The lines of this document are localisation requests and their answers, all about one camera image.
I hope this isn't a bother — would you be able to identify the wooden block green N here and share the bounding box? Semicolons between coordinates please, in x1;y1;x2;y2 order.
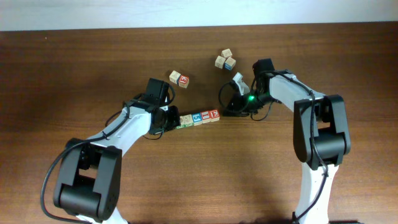
182;114;193;128

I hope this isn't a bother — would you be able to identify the wooden block red I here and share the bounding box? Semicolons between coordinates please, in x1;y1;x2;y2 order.
200;111;211;124

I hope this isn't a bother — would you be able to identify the wooden block blue 5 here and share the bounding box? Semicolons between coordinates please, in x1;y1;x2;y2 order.
192;113;203;126

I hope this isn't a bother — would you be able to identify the wooden block green R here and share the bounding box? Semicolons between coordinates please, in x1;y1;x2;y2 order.
209;109;220;122

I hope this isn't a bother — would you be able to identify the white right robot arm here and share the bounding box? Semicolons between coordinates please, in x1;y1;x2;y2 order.
222;58;351;223

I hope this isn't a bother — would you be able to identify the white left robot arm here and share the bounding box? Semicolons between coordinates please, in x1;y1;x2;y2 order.
50;78;180;223

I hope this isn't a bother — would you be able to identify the wooden block blue letter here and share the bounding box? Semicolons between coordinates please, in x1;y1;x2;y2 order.
224;57;236;70

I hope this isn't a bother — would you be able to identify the wooden block red E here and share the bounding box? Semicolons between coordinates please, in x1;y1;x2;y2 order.
178;75;190;88

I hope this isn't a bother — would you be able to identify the wooden block blue side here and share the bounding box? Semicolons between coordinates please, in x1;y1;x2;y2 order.
169;70;181;85

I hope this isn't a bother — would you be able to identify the wooden block red side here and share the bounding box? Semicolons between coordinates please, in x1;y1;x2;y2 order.
215;55;226;69

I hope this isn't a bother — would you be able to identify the wooden block rear plain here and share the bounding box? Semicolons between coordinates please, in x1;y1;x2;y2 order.
221;49;233;58

